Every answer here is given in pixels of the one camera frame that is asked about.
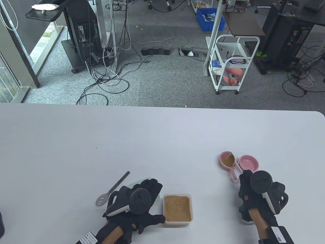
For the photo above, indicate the grey floor socket box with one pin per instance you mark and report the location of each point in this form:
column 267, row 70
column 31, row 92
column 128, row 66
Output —
column 193, row 49

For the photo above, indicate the black tray shelf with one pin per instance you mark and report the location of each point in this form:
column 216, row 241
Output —
column 40, row 15

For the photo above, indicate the black power strip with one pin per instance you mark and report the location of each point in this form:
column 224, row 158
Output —
column 155, row 51

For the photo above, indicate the white cloth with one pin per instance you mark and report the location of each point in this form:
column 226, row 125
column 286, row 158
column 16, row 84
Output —
column 45, row 6

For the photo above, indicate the person's right forearm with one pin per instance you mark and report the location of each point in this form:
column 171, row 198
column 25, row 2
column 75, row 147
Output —
column 261, row 223

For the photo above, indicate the black wrist band white label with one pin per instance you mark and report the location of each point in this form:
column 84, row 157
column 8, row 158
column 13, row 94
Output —
column 279, row 235
column 88, row 237

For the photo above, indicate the silver metal frame post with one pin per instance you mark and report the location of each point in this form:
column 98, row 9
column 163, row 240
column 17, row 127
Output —
column 113, row 30
column 214, row 25

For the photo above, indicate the office chair wheel base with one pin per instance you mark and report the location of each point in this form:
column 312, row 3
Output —
column 167, row 3

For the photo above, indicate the grey disposable spoon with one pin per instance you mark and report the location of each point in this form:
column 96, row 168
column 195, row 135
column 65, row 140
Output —
column 101, row 200

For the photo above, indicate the clear container lid green seal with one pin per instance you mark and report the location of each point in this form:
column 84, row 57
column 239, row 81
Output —
column 134, row 183

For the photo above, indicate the person's left forearm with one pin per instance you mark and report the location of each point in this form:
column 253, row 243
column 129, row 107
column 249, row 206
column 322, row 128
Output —
column 114, row 233

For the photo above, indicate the black wheeled equipment stand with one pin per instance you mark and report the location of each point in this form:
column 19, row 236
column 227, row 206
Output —
column 81, row 15

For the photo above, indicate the pink plastic basin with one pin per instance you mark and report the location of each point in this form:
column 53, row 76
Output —
column 237, row 71

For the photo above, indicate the black white hand controller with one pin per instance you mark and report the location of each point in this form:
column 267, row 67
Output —
column 261, row 181
column 139, row 200

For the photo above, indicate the scooped brown sugar granules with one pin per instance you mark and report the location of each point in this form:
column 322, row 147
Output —
column 226, row 160

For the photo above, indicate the person's right hand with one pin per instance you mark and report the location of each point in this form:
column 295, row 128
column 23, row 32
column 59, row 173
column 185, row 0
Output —
column 245, row 183

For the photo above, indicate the black computer rack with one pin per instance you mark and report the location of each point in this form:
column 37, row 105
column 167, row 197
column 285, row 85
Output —
column 279, row 30

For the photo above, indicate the blue plastic bin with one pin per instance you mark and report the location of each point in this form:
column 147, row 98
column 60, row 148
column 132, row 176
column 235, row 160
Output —
column 203, row 24

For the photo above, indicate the black cylindrical object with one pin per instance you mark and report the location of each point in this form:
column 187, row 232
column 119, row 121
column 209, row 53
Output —
column 1, row 223

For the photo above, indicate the clear plastic sugar container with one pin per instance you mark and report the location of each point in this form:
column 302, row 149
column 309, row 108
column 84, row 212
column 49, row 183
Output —
column 177, row 224

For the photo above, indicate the person's left hand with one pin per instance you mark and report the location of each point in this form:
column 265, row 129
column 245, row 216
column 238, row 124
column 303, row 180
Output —
column 152, row 186

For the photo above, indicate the black desk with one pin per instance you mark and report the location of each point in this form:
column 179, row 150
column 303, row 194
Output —
column 312, row 17

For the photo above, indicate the white rolling cart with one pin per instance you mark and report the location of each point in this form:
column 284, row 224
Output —
column 231, row 48

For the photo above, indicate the black keyboard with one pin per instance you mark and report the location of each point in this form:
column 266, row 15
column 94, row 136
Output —
column 314, row 3

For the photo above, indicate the brown top stand table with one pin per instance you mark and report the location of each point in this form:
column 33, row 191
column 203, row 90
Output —
column 243, row 24

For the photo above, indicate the blue white box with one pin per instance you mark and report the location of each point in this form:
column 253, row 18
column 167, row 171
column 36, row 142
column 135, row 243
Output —
column 215, row 63

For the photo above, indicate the small green object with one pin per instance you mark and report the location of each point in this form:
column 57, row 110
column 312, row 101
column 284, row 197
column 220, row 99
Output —
column 259, row 54

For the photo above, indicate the white plastic coffee spoon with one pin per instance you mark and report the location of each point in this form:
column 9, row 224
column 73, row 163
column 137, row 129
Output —
column 238, row 166

